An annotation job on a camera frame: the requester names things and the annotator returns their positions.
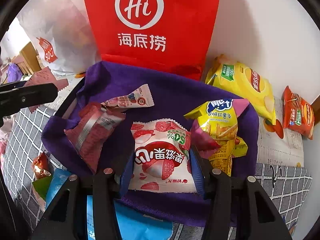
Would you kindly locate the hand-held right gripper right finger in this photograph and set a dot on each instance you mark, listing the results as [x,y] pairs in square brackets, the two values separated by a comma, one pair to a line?
[197,180]

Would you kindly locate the yellow chip bag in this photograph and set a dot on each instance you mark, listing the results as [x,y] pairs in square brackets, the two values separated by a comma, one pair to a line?
[240,85]

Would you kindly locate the grey checked blanket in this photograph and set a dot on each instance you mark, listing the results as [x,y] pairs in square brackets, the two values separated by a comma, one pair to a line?
[20,135]

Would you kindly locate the yellow blue-logo snack packet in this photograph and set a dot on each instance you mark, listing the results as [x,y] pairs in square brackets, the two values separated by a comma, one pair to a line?
[220,120]

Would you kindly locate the purple cloth-lined tray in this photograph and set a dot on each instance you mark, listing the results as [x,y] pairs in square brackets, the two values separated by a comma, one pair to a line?
[160,105]

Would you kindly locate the red paper bag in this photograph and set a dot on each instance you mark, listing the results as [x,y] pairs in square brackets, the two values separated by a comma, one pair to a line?
[155,17]

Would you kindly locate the purple cloth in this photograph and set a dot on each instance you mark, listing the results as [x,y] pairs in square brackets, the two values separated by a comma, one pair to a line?
[13,72]

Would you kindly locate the orange chip bag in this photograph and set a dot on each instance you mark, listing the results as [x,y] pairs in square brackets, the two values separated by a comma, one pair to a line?
[298,112]

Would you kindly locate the white red fruit snack packet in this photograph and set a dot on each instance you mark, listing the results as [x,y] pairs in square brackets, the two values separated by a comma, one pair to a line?
[162,155]

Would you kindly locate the red silver-seam snack packet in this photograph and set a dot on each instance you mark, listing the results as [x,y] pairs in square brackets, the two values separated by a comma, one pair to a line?
[95,132]

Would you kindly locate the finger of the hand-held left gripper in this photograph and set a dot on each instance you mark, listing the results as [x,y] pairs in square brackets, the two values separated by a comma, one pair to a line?
[12,86]
[32,96]

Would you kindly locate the yellow printed snack packet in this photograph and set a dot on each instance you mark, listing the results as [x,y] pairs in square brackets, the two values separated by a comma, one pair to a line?
[222,160]

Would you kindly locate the blue tissue pack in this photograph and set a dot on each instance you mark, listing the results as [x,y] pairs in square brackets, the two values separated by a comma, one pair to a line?
[140,225]

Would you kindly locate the white plastic bag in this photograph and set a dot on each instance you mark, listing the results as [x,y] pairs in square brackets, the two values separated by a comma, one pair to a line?
[65,25]

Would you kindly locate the small white berry packet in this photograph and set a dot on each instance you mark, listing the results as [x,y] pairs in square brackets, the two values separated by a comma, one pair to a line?
[135,97]

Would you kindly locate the green snack packet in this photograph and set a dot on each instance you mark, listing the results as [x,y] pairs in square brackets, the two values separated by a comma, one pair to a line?
[42,187]

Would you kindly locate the dull red serrated packet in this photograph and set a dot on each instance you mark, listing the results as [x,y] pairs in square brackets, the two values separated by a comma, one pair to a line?
[42,77]

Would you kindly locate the red foil candy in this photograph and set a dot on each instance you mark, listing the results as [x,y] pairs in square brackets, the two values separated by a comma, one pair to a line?
[41,165]

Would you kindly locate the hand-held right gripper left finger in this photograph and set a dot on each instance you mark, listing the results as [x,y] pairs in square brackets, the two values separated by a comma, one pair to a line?
[125,177]

